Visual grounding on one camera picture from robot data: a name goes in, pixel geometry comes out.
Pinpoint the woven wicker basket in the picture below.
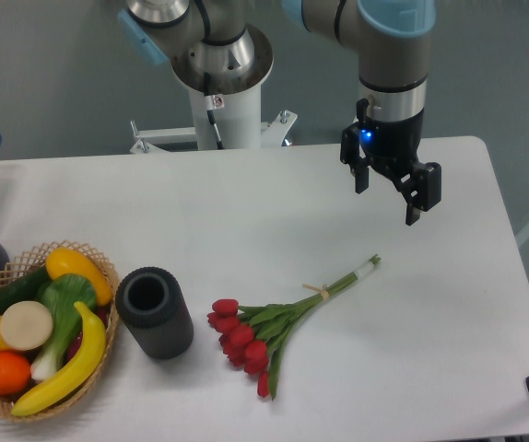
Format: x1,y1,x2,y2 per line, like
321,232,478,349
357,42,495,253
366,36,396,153
0,239,122,424

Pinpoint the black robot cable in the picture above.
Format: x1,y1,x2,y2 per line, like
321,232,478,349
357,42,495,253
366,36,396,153
202,71,226,151

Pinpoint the beige round radish slice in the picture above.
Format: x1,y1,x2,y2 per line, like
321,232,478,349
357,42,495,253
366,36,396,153
0,301,53,351

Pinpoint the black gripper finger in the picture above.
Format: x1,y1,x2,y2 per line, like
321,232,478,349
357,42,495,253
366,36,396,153
340,137,369,194
394,161,441,226

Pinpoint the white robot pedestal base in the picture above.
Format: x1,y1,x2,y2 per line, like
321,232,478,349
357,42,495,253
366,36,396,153
130,83,298,154

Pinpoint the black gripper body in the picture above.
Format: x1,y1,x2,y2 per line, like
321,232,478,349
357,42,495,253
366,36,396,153
341,99,424,180

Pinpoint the red tulip bouquet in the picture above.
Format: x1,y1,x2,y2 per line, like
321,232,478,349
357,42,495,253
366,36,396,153
206,254,382,400

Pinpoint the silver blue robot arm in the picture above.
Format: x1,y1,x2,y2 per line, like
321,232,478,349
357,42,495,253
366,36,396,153
118,1,441,225

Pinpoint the green bok choy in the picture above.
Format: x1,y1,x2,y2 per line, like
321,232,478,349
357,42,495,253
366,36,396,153
31,273,97,383

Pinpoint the yellow banana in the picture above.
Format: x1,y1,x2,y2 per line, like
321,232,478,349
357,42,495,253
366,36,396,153
11,301,107,417

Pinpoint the green cucumber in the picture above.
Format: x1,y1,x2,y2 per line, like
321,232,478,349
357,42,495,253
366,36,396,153
0,267,51,315

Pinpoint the dark grey ribbed vase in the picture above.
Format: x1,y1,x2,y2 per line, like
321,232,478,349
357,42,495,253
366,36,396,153
115,267,194,359

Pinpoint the orange fruit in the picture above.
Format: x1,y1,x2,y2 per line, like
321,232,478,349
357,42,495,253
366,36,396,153
0,351,30,396

